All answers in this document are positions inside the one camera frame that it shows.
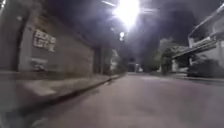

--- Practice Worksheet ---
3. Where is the grey asphalt road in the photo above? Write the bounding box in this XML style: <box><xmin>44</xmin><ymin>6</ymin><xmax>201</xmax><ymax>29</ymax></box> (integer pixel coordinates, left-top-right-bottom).
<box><xmin>19</xmin><ymin>71</ymin><xmax>224</xmax><ymax>128</ymax></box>

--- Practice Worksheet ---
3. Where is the tree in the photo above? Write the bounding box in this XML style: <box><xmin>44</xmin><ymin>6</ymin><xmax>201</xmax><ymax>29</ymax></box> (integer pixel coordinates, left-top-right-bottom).
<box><xmin>153</xmin><ymin>37</ymin><xmax>181</xmax><ymax>74</ymax></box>

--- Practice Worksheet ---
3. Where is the street lamp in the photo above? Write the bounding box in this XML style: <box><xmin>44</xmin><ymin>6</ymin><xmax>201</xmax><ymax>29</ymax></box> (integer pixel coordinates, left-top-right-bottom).
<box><xmin>101</xmin><ymin>0</ymin><xmax>158</xmax><ymax>31</ymax></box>

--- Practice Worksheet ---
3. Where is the dark kerb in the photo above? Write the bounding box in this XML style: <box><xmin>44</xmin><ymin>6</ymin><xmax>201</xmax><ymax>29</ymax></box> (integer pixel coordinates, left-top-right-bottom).
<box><xmin>0</xmin><ymin>74</ymin><xmax>125</xmax><ymax>125</ymax></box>

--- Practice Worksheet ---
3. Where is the grey concrete pavement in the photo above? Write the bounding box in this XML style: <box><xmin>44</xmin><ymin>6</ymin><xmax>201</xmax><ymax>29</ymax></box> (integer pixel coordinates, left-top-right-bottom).
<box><xmin>0</xmin><ymin>73</ymin><xmax>122</xmax><ymax>114</ymax></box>

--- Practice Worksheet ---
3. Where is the dark vehicle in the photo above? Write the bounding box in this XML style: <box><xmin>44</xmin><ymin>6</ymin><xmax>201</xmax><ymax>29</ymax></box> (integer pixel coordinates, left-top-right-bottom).
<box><xmin>186</xmin><ymin>59</ymin><xmax>224</xmax><ymax>79</ymax></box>

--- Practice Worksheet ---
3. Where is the pale building with balconies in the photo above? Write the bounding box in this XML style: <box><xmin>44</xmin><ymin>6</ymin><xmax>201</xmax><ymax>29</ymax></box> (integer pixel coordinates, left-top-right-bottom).
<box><xmin>171</xmin><ymin>3</ymin><xmax>224</xmax><ymax>78</ymax></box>

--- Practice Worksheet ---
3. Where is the grey wall with lettering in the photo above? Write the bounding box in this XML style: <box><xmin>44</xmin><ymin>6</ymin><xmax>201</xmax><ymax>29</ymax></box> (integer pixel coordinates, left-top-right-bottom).
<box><xmin>0</xmin><ymin>0</ymin><xmax>114</xmax><ymax>79</ymax></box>

